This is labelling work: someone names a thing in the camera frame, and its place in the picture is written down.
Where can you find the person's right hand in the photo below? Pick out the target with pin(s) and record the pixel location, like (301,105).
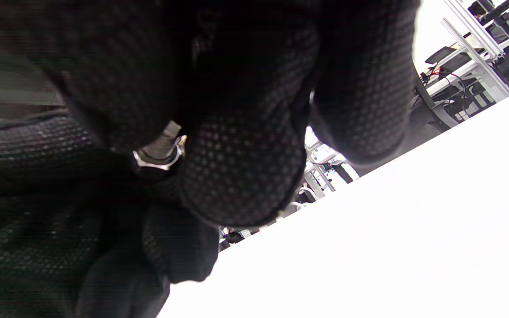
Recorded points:
(245,168)

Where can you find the person's left hand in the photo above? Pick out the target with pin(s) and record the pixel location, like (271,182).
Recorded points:
(38,221)

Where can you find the silver hex nut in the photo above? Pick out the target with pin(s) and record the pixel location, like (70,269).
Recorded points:
(159,162)

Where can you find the silver threaded screw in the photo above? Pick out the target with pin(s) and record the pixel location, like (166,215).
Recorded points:
(164,139)

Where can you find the aluminium frame workstation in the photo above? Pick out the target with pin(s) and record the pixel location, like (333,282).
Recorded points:
(475,56)

